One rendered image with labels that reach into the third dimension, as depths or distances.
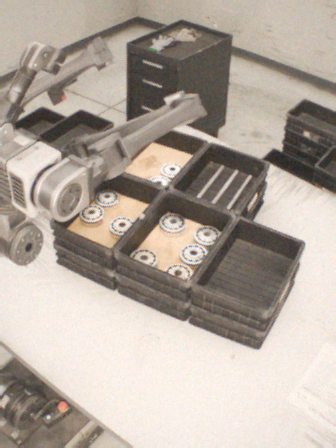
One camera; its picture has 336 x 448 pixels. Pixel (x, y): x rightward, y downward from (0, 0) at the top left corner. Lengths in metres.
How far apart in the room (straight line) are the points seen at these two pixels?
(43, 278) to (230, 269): 0.74
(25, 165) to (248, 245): 1.08
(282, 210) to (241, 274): 0.59
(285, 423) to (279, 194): 1.21
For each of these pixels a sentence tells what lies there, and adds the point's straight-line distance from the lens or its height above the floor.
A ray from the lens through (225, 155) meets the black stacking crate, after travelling 2.55.
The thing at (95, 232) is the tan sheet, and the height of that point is 0.83.
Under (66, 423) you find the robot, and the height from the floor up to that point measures 0.24.
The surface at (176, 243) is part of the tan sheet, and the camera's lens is 2.19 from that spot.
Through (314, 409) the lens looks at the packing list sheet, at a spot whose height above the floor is 0.70.
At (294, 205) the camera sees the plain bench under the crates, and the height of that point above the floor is 0.70.
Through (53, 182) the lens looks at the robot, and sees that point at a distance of 1.41.
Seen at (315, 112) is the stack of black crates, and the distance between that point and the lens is 3.80.
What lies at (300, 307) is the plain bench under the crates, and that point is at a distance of 2.21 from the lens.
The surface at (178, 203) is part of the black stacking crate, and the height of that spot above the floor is 0.89.
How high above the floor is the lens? 2.36
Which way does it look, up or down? 42 degrees down
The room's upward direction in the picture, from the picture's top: 2 degrees clockwise
